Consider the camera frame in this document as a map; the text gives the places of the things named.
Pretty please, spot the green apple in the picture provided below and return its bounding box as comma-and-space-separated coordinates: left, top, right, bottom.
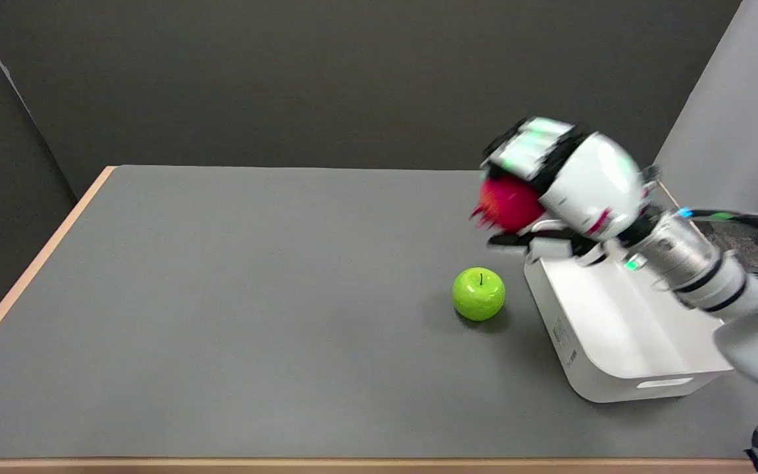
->
452, 267, 507, 322

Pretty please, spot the white plastic box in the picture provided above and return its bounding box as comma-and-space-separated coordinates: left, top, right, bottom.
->
523, 251, 735, 404

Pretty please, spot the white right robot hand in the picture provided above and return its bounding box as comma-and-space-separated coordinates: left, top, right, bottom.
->
480, 117, 659, 266

